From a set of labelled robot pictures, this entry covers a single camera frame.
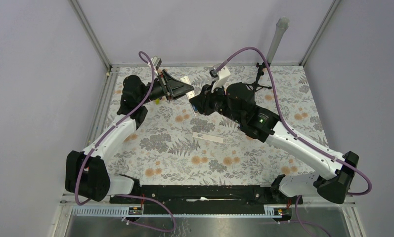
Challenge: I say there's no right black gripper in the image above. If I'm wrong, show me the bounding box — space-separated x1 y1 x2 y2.
188 80 244 125

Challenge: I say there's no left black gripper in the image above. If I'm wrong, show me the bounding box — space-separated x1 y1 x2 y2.
139 70 194 105

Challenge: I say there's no white remote control body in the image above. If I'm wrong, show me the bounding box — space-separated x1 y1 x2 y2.
180 76 199 117

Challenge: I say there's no white remote battery cover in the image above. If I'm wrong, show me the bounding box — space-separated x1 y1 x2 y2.
192 132 224 143

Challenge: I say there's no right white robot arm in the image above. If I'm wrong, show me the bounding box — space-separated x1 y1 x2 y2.
189 82 359 204

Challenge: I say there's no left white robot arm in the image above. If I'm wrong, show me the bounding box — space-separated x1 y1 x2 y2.
65 70 194 203

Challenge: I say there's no floral patterned table mat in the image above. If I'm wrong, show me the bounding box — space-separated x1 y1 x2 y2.
106 66 328 185

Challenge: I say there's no black mini tripod stand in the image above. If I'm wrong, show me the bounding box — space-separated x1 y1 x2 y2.
249 63 272 93

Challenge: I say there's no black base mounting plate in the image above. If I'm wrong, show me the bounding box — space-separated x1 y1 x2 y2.
109 185 303 215

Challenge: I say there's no grey tube on tripod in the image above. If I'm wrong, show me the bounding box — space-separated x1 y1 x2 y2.
266 16 290 65

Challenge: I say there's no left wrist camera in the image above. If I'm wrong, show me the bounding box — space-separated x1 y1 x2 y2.
151 56 162 72

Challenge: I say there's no slotted cable duct rail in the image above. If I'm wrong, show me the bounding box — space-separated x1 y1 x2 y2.
71 205 284 219

